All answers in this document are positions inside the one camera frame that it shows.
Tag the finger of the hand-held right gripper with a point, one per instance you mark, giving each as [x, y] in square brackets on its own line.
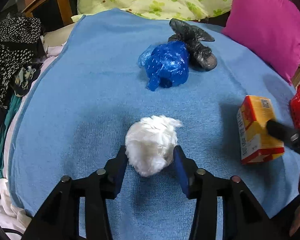
[282, 132]

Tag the cream pillow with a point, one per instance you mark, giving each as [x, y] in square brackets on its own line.
[57, 36]

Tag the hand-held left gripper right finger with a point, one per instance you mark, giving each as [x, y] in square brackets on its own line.
[182, 173]

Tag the pink pillow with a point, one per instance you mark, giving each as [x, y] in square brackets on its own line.
[265, 25]

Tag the black white-spotted garment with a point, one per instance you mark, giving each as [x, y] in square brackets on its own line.
[10, 50]

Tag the black plastic bag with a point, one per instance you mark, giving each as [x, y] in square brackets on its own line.
[197, 47]

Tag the blue plastic bag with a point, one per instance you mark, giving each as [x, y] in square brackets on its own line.
[167, 62]

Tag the teal cloth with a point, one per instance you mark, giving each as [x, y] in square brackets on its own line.
[5, 135]

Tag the white tissue ball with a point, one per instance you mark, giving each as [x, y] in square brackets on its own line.
[150, 142]

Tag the dark green patterned cloth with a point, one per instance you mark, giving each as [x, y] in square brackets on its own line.
[25, 80]

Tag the blue blanket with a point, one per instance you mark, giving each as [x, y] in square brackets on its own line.
[90, 105]

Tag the orange yellow carton box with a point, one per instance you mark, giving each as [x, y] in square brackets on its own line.
[255, 120]

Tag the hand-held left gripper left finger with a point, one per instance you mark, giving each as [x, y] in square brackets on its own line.
[120, 171]

